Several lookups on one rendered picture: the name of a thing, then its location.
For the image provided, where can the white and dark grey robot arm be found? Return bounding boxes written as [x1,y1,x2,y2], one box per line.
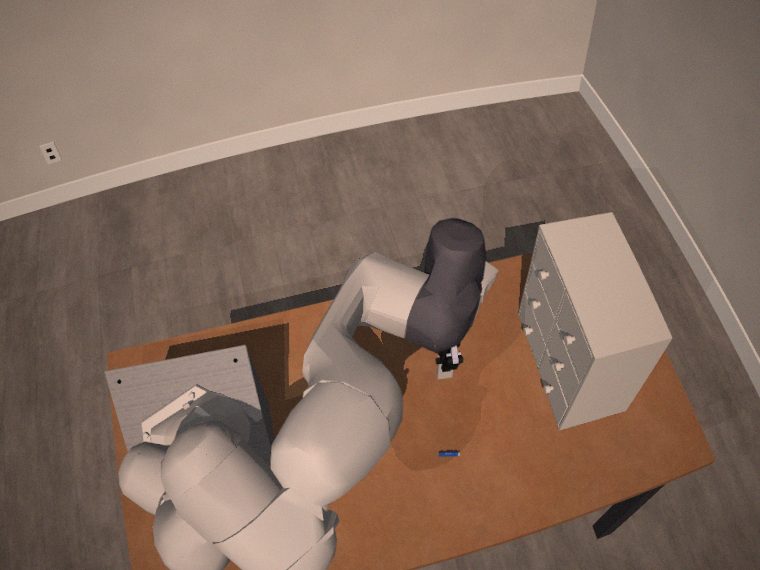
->
[118,218,498,570]

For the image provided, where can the white chest of drawers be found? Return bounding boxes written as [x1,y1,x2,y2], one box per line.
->
[518,212,672,430]

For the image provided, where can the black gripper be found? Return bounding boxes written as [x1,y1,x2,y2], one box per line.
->
[436,342,464,379]

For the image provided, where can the grey drawer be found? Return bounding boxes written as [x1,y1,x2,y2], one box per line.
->
[526,263,555,343]
[539,349,569,425]
[558,294,593,382]
[533,231,565,316]
[520,292,546,367]
[548,324,580,406]

